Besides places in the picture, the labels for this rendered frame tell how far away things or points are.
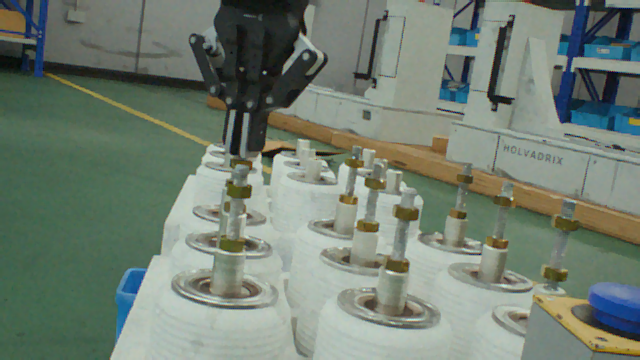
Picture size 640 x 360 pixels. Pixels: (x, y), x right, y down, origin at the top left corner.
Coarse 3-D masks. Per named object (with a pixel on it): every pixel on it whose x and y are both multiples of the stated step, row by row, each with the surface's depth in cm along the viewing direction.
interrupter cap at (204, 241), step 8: (192, 232) 64; (200, 232) 65; (208, 232) 66; (216, 232) 66; (192, 240) 62; (200, 240) 62; (208, 240) 64; (216, 240) 65; (248, 240) 65; (256, 240) 66; (200, 248) 60; (208, 248) 60; (248, 248) 64; (256, 248) 63; (264, 248) 64; (272, 248) 64; (248, 256) 60; (256, 256) 61; (264, 256) 61
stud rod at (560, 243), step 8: (568, 200) 53; (568, 208) 53; (560, 216) 53; (568, 216) 53; (560, 232) 53; (568, 232) 53; (560, 240) 53; (552, 248) 54; (560, 248) 53; (552, 256) 54; (560, 256) 53; (552, 264) 53; (560, 264) 53; (552, 280) 54; (552, 288) 54
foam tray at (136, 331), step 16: (160, 256) 82; (160, 272) 76; (288, 272) 83; (144, 288) 71; (144, 304) 67; (128, 320) 62; (144, 320) 63; (128, 336) 59; (144, 336) 59; (288, 336) 64; (128, 352) 56; (144, 352) 56; (288, 352) 61
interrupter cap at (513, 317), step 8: (512, 304) 58; (520, 304) 58; (496, 312) 55; (504, 312) 56; (512, 312) 56; (520, 312) 56; (528, 312) 57; (496, 320) 54; (504, 320) 54; (512, 320) 54; (520, 320) 55; (504, 328) 53; (512, 328) 52; (520, 328) 53
